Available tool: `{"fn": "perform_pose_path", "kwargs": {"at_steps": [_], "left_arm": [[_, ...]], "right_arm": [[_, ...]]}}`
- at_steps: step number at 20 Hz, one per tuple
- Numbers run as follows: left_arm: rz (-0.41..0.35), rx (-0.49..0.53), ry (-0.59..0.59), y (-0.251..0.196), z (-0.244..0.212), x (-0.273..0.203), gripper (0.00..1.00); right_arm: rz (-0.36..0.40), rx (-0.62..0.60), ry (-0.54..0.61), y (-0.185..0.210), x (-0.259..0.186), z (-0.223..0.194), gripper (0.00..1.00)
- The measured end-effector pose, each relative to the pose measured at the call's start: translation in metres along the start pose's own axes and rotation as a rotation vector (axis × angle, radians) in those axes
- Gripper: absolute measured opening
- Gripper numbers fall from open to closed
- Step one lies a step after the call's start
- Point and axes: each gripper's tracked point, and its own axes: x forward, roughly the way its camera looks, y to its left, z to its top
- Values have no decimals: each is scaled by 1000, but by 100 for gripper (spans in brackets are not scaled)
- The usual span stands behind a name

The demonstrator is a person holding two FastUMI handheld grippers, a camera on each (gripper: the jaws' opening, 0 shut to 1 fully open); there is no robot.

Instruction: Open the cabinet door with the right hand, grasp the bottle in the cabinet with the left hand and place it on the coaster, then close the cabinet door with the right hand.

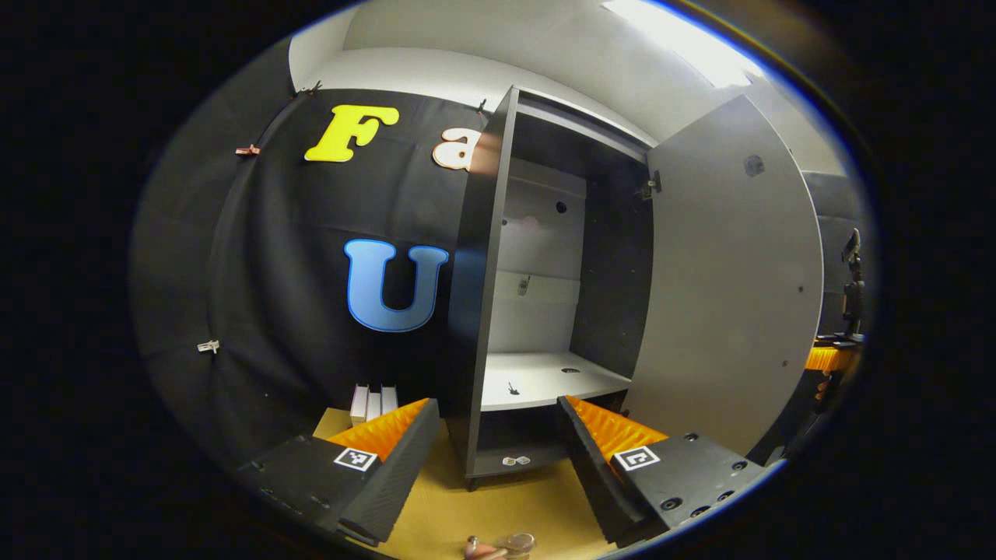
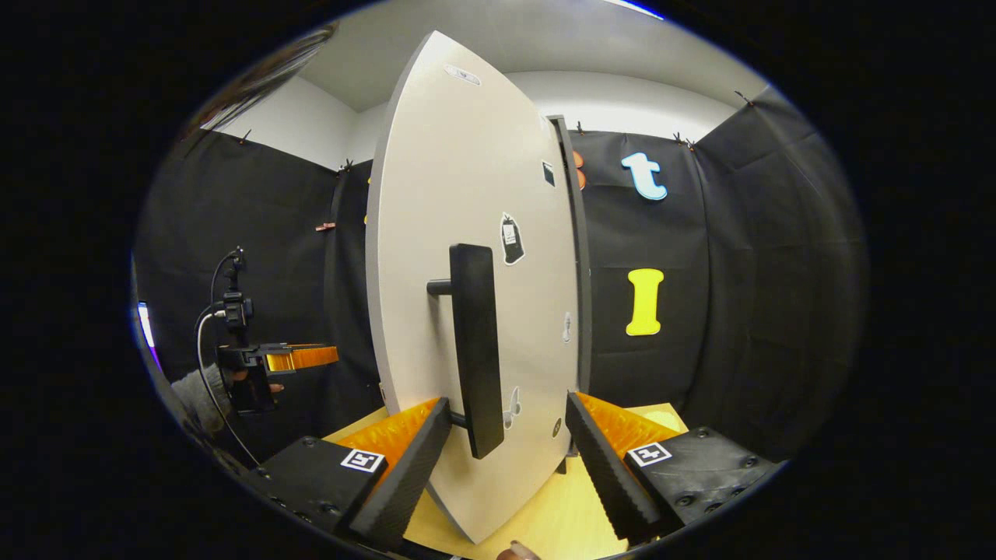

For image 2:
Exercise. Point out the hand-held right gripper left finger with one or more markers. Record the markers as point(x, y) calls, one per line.
point(408, 482)

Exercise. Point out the beige cabinet door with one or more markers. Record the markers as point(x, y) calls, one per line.
point(436, 155)

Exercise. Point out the person's hair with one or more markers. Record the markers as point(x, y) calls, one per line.
point(264, 78)

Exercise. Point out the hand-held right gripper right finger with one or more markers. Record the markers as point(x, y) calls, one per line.
point(611, 482)

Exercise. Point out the black binder clip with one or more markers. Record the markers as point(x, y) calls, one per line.
point(683, 141)
point(345, 165)
point(245, 136)
point(744, 98)

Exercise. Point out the black backdrop cloth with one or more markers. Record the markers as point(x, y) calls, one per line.
point(739, 311)

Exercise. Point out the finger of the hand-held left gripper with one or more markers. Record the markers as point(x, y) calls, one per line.
point(303, 358)

